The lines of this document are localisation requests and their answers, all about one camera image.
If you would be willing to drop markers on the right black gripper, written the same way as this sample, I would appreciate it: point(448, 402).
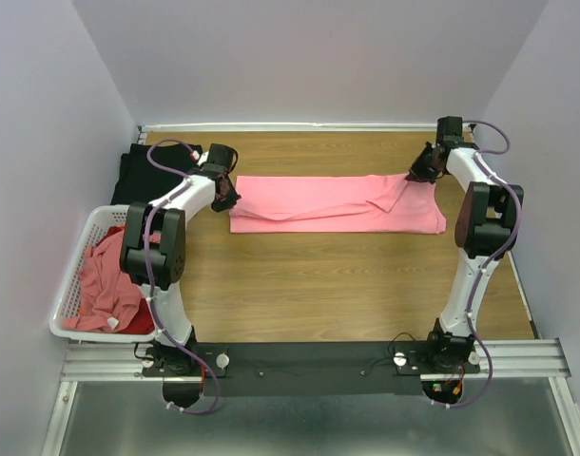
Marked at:
point(415, 173)

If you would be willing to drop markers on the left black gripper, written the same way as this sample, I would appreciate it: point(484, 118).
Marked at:
point(229, 202)

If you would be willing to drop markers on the pink t shirt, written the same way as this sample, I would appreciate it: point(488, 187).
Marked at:
point(364, 204)

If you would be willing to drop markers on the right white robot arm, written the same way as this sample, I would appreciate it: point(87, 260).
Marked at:
point(485, 230)

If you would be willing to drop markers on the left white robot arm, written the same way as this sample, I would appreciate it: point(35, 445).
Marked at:
point(153, 251)

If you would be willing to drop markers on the folded black t shirt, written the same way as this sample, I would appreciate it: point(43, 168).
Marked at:
point(140, 181)

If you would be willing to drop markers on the white plastic laundry basket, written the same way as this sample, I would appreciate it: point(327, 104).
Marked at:
point(68, 299)

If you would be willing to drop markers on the salmon t shirt in basket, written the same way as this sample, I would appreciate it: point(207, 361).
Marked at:
point(94, 314)

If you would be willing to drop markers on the red t shirt in basket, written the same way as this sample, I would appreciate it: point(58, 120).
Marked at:
point(129, 311)

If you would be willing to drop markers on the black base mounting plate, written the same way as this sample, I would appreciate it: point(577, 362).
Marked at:
point(309, 368)

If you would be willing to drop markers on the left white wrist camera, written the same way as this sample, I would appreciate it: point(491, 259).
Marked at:
point(199, 158)

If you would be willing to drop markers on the aluminium frame rail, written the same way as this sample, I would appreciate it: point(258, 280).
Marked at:
point(286, 127)

